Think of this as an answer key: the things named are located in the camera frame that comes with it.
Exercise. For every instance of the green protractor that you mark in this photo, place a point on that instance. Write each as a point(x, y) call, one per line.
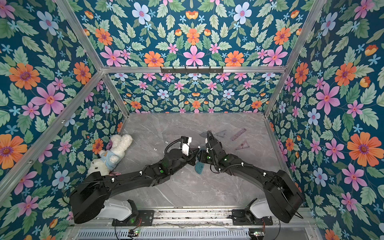
point(199, 167)

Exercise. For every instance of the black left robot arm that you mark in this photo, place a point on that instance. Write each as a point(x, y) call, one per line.
point(93, 198)

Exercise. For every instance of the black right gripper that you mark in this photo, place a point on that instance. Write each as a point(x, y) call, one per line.
point(208, 151)

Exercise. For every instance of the white plush bear toy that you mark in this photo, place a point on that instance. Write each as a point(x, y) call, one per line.
point(109, 159)

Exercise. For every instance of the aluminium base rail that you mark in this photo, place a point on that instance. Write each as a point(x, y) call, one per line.
point(209, 223)

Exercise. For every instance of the green ruler set pouch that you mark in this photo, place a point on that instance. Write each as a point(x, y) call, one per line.
point(202, 149)

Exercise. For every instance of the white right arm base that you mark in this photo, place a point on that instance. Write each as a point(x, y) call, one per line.
point(260, 208)

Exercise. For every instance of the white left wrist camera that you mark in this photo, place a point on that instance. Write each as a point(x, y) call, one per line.
point(185, 145)

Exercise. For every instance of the purple straight ruler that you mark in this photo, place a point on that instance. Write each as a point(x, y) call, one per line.
point(238, 134)

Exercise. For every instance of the black hook rail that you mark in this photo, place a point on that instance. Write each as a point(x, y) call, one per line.
point(191, 70)

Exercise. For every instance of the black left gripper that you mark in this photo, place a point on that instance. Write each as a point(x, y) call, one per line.
point(192, 156)

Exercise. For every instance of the grey triangle ruler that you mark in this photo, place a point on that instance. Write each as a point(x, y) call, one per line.
point(221, 134)

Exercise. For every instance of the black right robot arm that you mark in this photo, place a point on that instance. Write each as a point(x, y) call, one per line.
point(282, 197)

